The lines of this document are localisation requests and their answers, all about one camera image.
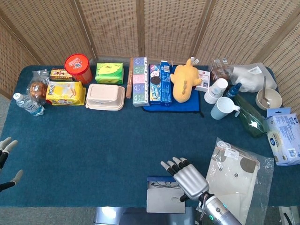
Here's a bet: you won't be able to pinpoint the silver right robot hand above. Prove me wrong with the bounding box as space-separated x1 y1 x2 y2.
160 156 210 203

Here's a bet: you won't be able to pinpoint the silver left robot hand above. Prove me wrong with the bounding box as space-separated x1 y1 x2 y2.
0 137 24 193

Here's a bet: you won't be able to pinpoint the thin metal-framed eyeglasses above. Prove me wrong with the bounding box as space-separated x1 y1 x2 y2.
151 180 181 189

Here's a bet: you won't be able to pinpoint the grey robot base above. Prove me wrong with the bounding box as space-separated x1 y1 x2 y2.
93 207 200 225

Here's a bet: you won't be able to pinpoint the clear bag with beige cloth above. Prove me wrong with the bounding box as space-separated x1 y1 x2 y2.
205 137 275 225

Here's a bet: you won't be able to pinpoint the clear water bottle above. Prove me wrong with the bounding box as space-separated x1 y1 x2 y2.
13 92 45 117

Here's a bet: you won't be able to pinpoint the bread in clear bag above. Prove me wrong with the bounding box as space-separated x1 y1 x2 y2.
27 69 51 105

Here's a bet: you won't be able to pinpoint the yellow biscuit pack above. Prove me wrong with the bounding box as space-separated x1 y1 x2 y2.
45 81 86 106

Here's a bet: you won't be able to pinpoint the light blue plastic cup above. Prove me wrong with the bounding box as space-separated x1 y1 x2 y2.
210 97 241 120

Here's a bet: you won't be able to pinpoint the blue cloth mat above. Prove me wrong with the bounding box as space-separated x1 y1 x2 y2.
142 65 204 118

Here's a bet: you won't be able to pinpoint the small brown yellow box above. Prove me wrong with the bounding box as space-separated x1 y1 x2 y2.
49 68 75 82

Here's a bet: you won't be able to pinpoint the stack of white paper cups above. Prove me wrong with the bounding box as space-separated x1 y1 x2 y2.
204 78 229 105

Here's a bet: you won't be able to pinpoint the blue yellow cookie box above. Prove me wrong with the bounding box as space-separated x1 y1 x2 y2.
149 64 162 105

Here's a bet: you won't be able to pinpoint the dark blue carton box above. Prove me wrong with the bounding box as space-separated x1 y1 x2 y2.
160 60 174 106

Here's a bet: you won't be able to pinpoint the dark blue spray bottle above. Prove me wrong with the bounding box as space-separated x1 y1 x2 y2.
225 82 242 98

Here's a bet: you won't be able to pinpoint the yellow plush toy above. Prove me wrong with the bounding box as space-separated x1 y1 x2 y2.
170 58 203 103

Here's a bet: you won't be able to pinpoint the small white box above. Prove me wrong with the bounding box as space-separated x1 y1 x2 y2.
194 69 211 92

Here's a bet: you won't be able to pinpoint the blue white mask box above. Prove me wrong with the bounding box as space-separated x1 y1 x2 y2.
265 107 300 166

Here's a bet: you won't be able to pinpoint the orange tub with red lid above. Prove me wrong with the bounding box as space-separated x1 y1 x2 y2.
64 53 93 85

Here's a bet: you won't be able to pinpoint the beige plastic lunch box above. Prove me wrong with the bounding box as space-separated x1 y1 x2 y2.
85 83 126 111

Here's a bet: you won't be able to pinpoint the pastel multicolour tissue pack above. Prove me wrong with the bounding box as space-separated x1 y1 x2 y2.
132 56 150 107

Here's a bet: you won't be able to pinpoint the clear pack brown snacks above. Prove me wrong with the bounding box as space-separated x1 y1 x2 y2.
208 58 232 83

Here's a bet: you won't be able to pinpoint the wooden rolling pin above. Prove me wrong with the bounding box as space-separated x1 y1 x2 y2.
125 57 134 99

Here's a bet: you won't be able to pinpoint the beige bowl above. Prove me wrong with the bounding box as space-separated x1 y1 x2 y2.
255 88 283 110

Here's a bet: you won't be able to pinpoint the metal spoon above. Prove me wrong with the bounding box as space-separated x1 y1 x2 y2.
262 76 271 109

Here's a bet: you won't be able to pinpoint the white powder plastic bag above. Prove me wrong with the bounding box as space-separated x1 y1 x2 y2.
228 62 278 93

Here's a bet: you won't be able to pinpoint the green tissue pack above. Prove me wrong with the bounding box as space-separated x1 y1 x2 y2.
95 62 124 85

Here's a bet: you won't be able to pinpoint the woven rattan folding screen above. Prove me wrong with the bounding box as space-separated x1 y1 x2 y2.
0 0 300 115

